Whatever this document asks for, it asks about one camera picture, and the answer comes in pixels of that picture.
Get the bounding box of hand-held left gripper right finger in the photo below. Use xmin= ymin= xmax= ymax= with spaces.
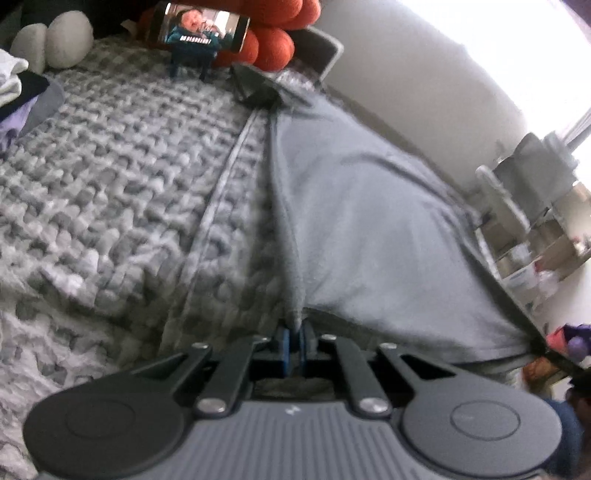
xmin=298 ymin=318 xmax=462 ymax=418

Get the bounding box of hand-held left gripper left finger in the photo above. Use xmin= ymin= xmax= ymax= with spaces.
xmin=134 ymin=325 xmax=293 ymax=414

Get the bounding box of grey shirt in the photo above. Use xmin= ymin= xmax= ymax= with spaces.
xmin=231 ymin=62 xmax=573 ymax=402

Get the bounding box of pile of clothes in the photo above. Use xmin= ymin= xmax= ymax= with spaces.
xmin=0 ymin=48 xmax=65 ymax=153

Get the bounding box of grey checked quilt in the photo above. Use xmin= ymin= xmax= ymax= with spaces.
xmin=0 ymin=36 xmax=324 ymax=480

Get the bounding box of cardboard box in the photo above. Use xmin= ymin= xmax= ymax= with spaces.
xmin=480 ymin=217 xmax=591 ymax=319

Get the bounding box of white grey office chair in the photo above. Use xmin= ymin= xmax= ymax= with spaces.
xmin=475 ymin=131 xmax=583 ymax=232

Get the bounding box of grey sofa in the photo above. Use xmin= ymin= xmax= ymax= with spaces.
xmin=281 ymin=25 xmax=345 ymax=86

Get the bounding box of orange knot cushion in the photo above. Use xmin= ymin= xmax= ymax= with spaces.
xmin=139 ymin=0 xmax=321 ymax=70

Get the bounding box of blue phone stand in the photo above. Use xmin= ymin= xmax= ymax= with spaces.
xmin=168 ymin=44 xmax=218 ymax=81

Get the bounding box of smartphone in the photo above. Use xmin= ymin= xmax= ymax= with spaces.
xmin=148 ymin=1 xmax=251 ymax=54

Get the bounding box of window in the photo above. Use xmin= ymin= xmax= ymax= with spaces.
xmin=406 ymin=0 xmax=591 ymax=148

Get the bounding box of white plush toy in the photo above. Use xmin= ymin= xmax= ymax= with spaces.
xmin=10 ymin=11 xmax=95 ymax=75

